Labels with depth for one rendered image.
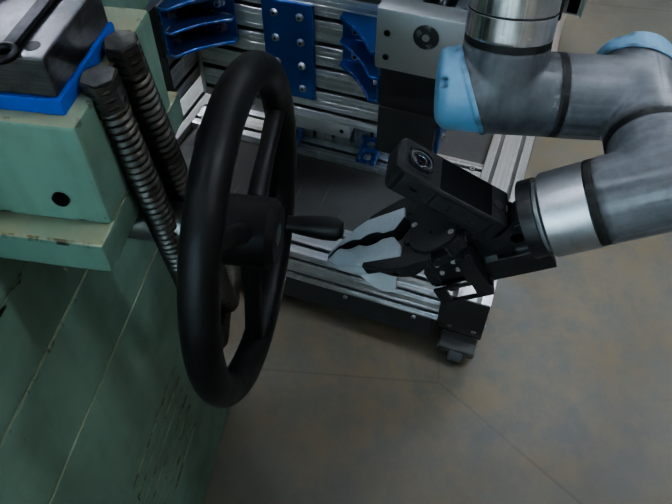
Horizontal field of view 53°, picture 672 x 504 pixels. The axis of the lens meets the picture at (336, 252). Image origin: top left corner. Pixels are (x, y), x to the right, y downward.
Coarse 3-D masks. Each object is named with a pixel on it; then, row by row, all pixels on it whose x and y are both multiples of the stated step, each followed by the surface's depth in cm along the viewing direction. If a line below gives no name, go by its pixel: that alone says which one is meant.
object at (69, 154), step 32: (160, 64) 53; (160, 96) 54; (0, 128) 42; (32, 128) 42; (64, 128) 41; (96, 128) 44; (0, 160) 44; (32, 160) 44; (64, 160) 43; (96, 160) 44; (0, 192) 47; (32, 192) 46; (64, 192) 46; (96, 192) 46
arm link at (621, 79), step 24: (600, 48) 62; (624, 48) 59; (648, 48) 58; (576, 72) 57; (600, 72) 57; (624, 72) 57; (648, 72) 56; (576, 96) 57; (600, 96) 56; (624, 96) 56; (648, 96) 55; (576, 120) 58; (600, 120) 57; (624, 120) 55
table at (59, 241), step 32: (128, 0) 68; (128, 192) 50; (0, 224) 48; (32, 224) 48; (64, 224) 48; (96, 224) 48; (128, 224) 51; (0, 256) 50; (32, 256) 49; (64, 256) 48; (96, 256) 48
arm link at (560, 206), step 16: (544, 176) 57; (560, 176) 55; (576, 176) 55; (544, 192) 55; (560, 192) 55; (576, 192) 54; (544, 208) 55; (560, 208) 54; (576, 208) 54; (544, 224) 55; (560, 224) 55; (576, 224) 54; (592, 224) 54; (544, 240) 56; (560, 240) 55; (576, 240) 55; (592, 240) 55; (560, 256) 58
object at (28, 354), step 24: (48, 264) 58; (24, 288) 55; (48, 288) 59; (72, 288) 63; (0, 312) 52; (24, 312) 55; (48, 312) 59; (0, 336) 52; (24, 336) 56; (48, 336) 60; (0, 360) 53; (24, 360) 56; (0, 384) 53; (24, 384) 57; (0, 408) 53; (0, 432) 54
